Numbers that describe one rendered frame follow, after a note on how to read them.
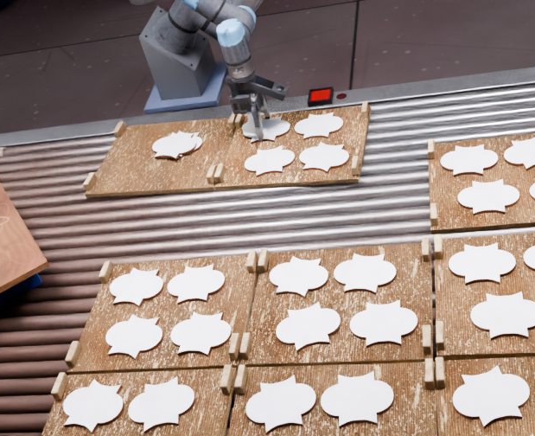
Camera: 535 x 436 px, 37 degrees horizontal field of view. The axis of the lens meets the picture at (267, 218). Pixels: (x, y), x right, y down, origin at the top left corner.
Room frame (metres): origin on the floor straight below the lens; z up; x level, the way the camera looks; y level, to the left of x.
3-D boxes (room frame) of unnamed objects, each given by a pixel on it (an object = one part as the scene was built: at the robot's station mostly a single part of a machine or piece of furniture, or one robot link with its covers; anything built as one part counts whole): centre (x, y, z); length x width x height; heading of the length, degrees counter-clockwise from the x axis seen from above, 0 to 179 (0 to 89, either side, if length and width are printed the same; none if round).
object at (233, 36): (2.04, -0.05, 1.24); 0.09 x 0.08 x 0.11; 159
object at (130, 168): (2.07, 0.25, 0.93); 0.41 x 0.35 x 0.02; 68
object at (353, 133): (1.91, -0.14, 0.93); 0.41 x 0.35 x 0.02; 68
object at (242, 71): (2.03, -0.05, 1.16); 0.08 x 0.08 x 0.05
